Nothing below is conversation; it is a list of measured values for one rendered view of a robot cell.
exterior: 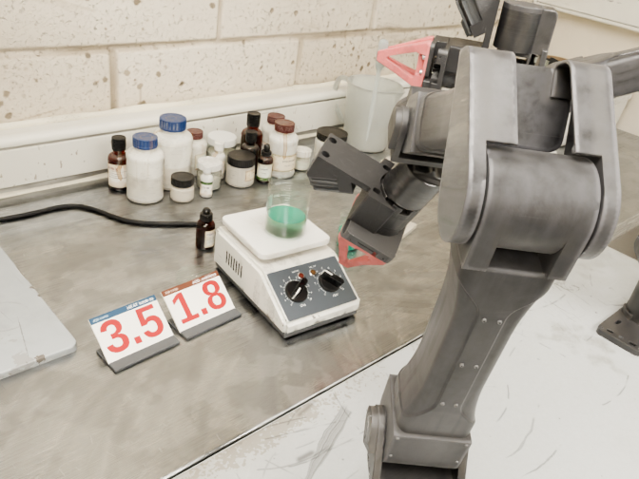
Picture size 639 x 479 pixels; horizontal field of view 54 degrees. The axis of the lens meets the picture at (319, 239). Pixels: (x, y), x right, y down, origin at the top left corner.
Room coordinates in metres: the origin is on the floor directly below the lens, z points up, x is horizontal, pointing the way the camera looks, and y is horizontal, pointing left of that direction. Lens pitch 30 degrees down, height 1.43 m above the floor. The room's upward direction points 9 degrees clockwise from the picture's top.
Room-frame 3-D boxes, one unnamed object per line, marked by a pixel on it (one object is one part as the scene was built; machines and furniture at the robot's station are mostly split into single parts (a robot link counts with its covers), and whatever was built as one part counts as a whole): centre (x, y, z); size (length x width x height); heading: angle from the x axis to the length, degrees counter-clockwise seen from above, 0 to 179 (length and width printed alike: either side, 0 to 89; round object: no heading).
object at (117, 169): (1.00, 0.37, 0.95); 0.04 x 0.04 x 0.10
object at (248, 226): (0.79, 0.07, 0.98); 0.12 x 0.12 x 0.01; 41
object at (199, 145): (1.11, 0.27, 0.94); 0.05 x 0.05 x 0.09
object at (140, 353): (0.59, 0.21, 0.92); 0.09 x 0.06 x 0.04; 140
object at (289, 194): (0.78, 0.05, 1.03); 0.07 x 0.06 x 0.08; 114
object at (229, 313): (0.67, 0.14, 0.92); 0.09 x 0.06 x 0.04; 140
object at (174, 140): (1.04, 0.29, 0.96); 0.07 x 0.07 x 0.13
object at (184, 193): (0.99, 0.26, 0.92); 0.04 x 0.04 x 0.04
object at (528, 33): (0.88, -0.25, 1.27); 0.12 x 0.09 x 0.12; 79
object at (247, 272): (0.77, 0.05, 0.94); 0.22 x 0.13 x 0.08; 41
